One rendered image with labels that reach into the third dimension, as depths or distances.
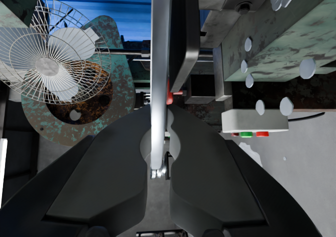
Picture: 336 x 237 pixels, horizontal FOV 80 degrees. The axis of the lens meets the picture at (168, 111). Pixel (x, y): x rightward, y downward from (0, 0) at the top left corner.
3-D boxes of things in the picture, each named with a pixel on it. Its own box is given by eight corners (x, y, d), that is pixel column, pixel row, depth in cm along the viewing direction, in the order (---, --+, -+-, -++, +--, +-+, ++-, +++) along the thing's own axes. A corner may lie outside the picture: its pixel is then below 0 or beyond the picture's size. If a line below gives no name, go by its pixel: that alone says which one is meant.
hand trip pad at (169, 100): (195, 101, 54) (167, 101, 54) (191, 105, 60) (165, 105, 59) (194, 76, 55) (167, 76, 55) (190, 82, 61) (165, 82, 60)
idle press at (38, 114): (256, 146, 153) (10, 151, 137) (214, 141, 251) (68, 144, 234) (244, -37, 171) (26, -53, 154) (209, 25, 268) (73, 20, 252)
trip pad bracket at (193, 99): (261, 96, 52) (186, 96, 50) (244, 103, 62) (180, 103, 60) (259, 74, 53) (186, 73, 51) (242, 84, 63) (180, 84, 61)
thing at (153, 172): (204, 178, 294) (150, 180, 286) (197, 179, 336) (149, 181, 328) (202, 150, 308) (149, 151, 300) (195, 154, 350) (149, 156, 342)
